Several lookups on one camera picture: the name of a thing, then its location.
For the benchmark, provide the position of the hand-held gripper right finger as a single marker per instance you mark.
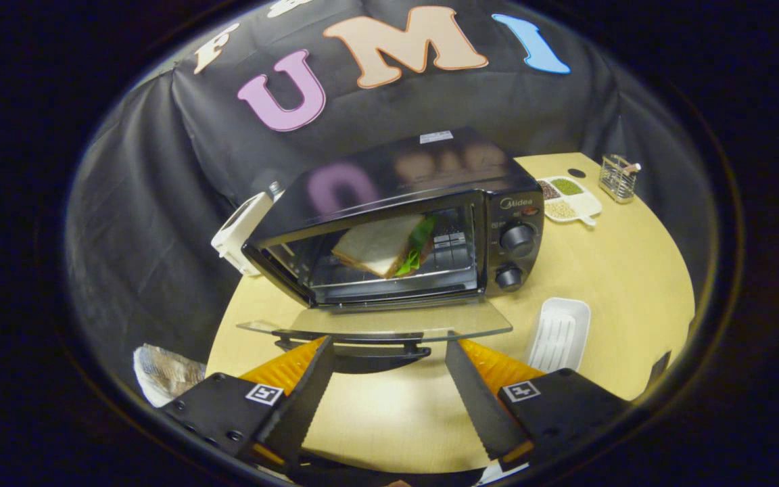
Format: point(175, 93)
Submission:
point(477, 406)

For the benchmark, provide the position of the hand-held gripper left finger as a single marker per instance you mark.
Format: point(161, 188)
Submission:
point(305, 406)

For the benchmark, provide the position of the sandwich with lettuce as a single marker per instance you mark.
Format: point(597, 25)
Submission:
point(376, 247)

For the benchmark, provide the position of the black toaster oven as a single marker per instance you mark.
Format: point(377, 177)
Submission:
point(389, 172)

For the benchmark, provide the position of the white pop-up toaster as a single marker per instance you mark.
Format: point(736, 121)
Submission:
point(241, 233)

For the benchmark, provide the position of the white ribbed tray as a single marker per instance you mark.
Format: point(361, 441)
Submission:
point(558, 335)

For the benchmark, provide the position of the crumpled grey paper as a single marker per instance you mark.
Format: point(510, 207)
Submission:
point(166, 375)

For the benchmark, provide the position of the silver bottle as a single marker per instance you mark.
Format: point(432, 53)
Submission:
point(274, 190)

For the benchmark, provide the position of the white divided dish with beans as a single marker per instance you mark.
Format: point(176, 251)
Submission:
point(582, 203)

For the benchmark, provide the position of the black backdrop cloth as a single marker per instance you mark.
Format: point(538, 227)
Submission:
point(159, 203)

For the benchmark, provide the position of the black round table grommet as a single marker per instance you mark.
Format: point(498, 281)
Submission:
point(576, 172)

